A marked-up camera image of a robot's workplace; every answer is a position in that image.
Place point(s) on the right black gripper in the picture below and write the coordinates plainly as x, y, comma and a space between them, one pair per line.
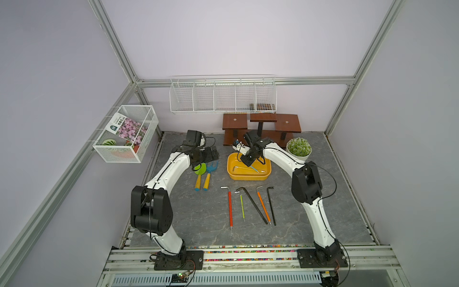
247, 161

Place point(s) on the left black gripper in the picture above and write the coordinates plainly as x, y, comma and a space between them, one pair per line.
209, 157

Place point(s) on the yellow hex key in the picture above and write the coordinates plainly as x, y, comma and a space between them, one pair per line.
243, 168

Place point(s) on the large black hex key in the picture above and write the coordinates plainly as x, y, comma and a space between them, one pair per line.
243, 189

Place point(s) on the thin black hex key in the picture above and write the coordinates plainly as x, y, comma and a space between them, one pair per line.
271, 204

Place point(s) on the orange hex key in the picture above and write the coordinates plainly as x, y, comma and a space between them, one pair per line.
263, 204

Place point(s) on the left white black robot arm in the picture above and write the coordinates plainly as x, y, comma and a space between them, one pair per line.
152, 213

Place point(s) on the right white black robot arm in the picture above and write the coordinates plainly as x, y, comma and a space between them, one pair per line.
306, 187

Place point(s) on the yellow plastic storage box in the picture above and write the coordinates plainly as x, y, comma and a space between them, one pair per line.
238, 171

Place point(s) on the red hex key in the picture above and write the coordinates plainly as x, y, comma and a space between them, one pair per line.
230, 206

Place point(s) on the green hex key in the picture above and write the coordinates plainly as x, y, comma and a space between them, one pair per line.
241, 204

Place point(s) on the green garden trowel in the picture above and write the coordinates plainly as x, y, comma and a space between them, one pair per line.
199, 171

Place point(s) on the blue garden hand rake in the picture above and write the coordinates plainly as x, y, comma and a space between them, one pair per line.
211, 167

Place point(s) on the brown wooden stepped stand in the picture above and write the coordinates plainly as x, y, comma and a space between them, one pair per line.
278, 127

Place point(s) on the white pot green plant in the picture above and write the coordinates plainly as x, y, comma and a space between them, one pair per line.
300, 148

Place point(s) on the flower seed packet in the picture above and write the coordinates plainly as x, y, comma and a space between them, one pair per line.
126, 128

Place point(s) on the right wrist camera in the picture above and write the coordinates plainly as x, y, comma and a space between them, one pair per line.
250, 138

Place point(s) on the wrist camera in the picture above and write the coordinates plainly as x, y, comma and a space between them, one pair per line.
194, 139
250, 138

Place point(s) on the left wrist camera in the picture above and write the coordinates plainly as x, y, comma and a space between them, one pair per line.
194, 139

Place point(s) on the long white wire shelf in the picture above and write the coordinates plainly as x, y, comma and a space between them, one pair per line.
223, 94

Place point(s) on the white wire side basket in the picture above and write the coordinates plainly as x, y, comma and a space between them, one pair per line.
125, 151

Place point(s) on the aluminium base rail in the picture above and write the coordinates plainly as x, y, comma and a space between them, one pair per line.
255, 266

